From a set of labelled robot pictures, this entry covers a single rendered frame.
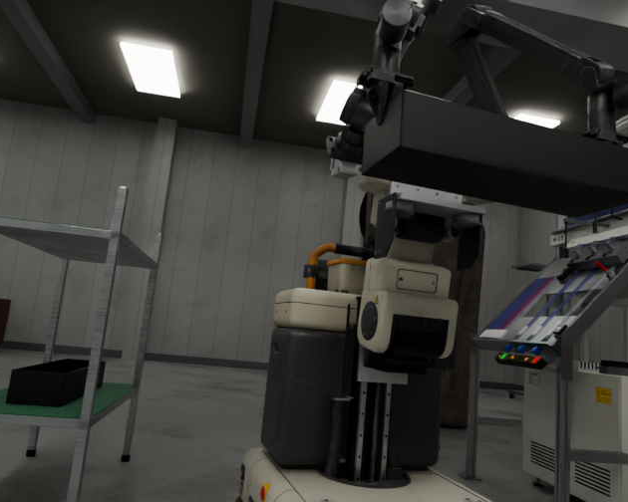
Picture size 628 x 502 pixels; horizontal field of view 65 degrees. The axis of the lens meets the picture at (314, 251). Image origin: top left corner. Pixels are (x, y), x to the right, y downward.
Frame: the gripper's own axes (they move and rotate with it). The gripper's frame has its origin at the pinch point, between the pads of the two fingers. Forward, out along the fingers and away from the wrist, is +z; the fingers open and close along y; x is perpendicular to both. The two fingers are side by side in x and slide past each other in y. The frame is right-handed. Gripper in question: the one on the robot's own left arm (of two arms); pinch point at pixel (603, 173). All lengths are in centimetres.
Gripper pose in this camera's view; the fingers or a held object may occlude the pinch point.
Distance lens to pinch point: 134.6
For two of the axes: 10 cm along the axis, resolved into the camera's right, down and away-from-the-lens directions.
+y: 9.5, 1.3, 2.9
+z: -0.8, 9.8, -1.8
